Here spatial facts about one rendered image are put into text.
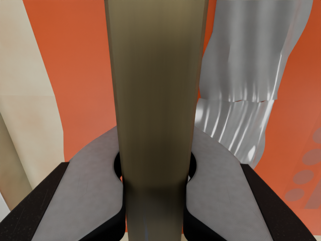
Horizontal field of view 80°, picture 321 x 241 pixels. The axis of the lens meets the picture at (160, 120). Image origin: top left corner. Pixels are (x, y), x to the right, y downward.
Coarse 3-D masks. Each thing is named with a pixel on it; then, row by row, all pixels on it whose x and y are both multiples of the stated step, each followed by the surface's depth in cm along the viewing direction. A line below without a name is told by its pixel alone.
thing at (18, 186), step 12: (0, 120) 18; (0, 132) 18; (0, 144) 18; (12, 144) 20; (0, 156) 18; (12, 156) 20; (0, 168) 18; (12, 168) 20; (0, 180) 18; (12, 180) 20; (24, 180) 22; (0, 192) 18; (12, 192) 20; (24, 192) 22; (0, 204) 19; (12, 204) 20; (0, 216) 20
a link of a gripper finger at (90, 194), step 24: (96, 144) 10; (72, 168) 8; (96, 168) 9; (120, 168) 10; (72, 192) 7; (96, 192) 7; (120, 192) 7; (48, 216) 6; (72, 216) 6; (96, 216) 6; (120, 216) 7; (48, 240) 6; (72, 240) 6; (96, 240) 6
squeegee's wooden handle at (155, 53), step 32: (128, 0) 5; (160, 0) 5; (192, 0) 5; (128, 32) 5; (160, 32) 5; (192, 32) 5; (128, 64) 6; (160, 64) 6; (192, 64) 6; (128, 96) 6; (160, 96) 6; (192, 96) 6; (128, 128) 7; (160, 128) 7; (192, 128) 7; (128, 160) 8; (160, 160) 8; (128, 192) 9; (160, 192) 8; (128, 224) 10; (160, 224) 9
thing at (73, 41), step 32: (32, 0) 14; (64, 0) 14; (96, 0) 14; (320, 0) 14; (64, 32) 15; (96, 32) 15; (320, 32) 15; (64, 64) 16; (96, 64) 16; (288, 64) 16; (320, 64) 16; (96, 96) 17; (288, 96) 18; (320, 96) 18
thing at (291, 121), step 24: (72, 96) 17; (72, 120) 19; (96, 120) 19; (288, 120) 19; (312, 120) 19; (72, 144) 20; (288, 144) 20; (264, 168) 22; (288, 168) 22; (312, 216) 26
